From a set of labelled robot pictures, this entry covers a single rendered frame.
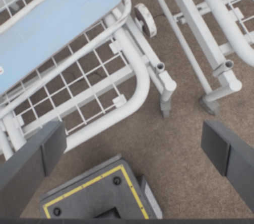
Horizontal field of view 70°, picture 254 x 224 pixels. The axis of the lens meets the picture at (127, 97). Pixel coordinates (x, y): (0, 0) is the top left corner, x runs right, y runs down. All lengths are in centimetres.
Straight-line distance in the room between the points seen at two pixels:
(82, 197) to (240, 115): 91
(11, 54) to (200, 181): 107
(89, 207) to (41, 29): 74
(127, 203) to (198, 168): 46
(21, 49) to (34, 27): 9
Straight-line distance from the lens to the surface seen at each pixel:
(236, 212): 124
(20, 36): 78
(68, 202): 94
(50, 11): 76
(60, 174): 125
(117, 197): 87
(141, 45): 69
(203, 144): 17
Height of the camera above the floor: 108
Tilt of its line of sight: 78 degrees down
